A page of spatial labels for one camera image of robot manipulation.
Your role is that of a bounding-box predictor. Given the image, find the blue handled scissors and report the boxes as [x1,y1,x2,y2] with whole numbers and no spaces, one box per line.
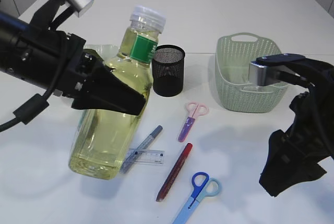
[172,172,222,223]

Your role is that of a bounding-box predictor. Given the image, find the silver blue marker pen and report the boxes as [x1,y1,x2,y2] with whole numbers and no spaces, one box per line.
[120,125,163,174]

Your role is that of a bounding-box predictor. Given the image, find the red marker pen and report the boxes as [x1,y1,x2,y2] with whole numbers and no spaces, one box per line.
[156,143,193,202]

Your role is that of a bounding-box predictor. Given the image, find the black mesh pen holder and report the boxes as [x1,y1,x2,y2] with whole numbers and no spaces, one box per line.
[151,44,186,97]

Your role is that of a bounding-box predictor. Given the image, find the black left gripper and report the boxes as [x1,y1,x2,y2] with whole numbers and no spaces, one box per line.
[55,32,146,115]

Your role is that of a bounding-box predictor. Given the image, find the green woven plastic basket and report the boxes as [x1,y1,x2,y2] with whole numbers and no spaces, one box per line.
[215,32,288,113]

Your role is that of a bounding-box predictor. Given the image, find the green wavy plastic plate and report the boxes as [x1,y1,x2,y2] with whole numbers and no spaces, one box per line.
[83,44,119,62]

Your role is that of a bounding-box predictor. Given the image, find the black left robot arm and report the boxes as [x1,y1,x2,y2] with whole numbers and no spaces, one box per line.
[1,13,146,115]

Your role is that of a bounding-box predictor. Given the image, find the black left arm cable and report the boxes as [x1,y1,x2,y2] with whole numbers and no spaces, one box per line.
[0,51,68,133]

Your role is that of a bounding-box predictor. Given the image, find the clear plastic ruler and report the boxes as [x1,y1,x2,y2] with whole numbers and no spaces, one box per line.
[123,148,165,165]

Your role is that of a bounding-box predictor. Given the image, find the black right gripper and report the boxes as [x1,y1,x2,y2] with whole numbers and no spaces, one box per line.
[259,92,333,197]

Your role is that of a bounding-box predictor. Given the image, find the yellow tea drink bottle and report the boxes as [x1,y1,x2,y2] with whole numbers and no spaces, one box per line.
[69,6,166,180]

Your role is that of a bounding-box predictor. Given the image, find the small pink purple scissors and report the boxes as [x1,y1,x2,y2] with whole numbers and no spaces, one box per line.
[177,102,209,142]

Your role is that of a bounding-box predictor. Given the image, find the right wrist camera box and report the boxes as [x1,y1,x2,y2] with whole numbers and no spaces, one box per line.
[248,53,314,87]

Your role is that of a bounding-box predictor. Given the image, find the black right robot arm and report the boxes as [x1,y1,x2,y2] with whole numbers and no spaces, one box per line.
[259,59,333,197]

